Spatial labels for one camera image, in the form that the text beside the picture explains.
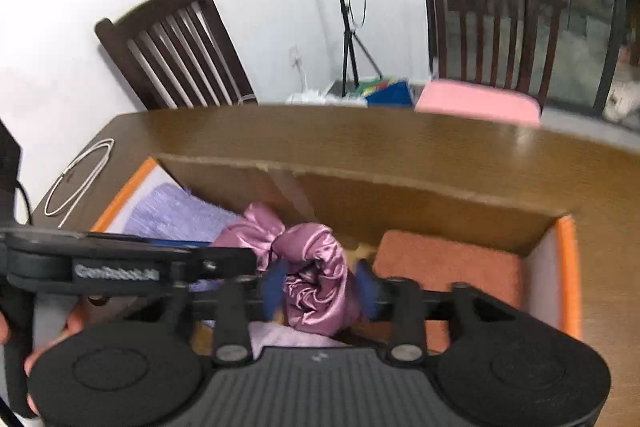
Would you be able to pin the pink satin scrunchie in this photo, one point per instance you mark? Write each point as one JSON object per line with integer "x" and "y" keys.
{"x": 310, "y": 257}

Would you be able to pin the sliding glass door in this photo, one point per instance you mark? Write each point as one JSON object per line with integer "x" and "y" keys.
{"x": 585, "y": 7}

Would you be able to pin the black light stand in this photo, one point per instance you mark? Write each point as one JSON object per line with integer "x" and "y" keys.
{"x": 345, "y": 37}

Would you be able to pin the purple ribbed towel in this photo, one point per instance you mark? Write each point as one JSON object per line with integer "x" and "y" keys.
{"x": 170, "y": 217}

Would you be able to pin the pink sponge block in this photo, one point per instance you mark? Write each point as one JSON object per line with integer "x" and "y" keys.
{"x": 450, "y": 264}

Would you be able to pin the lilac plush cloth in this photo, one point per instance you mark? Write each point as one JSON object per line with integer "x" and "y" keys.
{"x": 285, "y": 336}

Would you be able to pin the pink seat cushion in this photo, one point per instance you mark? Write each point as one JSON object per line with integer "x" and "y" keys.
{"x": 475, "y": 102}

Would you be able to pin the colourful blue bag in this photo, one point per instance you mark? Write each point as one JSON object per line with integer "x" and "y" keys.
{"x": 387, "y": 92}

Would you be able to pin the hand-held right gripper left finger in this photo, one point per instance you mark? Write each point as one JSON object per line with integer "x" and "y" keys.
{"x": 274, "y": 289}

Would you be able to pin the person's left hand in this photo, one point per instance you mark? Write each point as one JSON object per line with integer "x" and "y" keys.
{"x": 75, "y": 322}

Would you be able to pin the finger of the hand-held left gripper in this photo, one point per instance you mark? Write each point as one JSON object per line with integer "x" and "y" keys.
{"x": 175, "y": 243}
{"x": 225, "y": 263}

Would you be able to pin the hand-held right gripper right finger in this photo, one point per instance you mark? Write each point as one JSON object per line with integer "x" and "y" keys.
{"x": 367, "y": 291}

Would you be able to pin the red cardboard box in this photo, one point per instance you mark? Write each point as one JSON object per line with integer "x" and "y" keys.
{"x": 400, "y": 202}

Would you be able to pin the white plastic bag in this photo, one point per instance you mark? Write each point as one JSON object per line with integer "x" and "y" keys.
{"x": 310, "y": 98}

